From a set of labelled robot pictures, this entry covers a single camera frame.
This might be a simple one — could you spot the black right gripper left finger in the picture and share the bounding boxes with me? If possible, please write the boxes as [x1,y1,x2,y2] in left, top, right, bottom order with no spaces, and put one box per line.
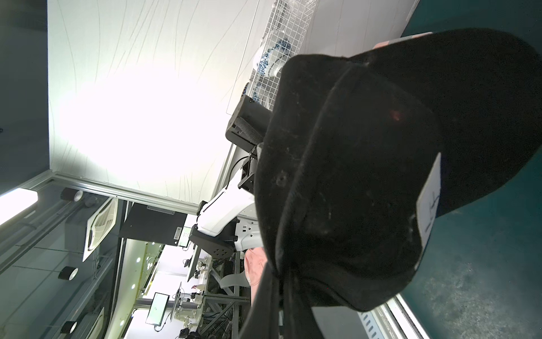
[239,264,280,339]

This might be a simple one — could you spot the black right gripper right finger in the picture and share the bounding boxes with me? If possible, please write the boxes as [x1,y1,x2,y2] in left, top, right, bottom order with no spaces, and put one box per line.
[283,275,324,339]

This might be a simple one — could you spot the black baseball cap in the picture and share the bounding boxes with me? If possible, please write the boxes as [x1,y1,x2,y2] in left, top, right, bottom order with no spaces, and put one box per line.
[254,29,541,311]

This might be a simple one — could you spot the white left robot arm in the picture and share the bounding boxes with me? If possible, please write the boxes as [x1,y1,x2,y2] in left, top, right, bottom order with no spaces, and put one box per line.
[189,95,271,259]

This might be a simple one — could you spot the blue white patterned bowl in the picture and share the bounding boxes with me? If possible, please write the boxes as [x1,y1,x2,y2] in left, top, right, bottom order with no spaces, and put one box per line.
[253,38,292,78]

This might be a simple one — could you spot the pink perforated plastic basket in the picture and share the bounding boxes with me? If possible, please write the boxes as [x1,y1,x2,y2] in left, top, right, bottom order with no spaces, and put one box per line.
[373,32,433,49]

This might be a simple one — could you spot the white wire wall basket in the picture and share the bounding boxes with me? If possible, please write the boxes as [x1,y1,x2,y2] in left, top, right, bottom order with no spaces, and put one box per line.
[244,0,318,110]

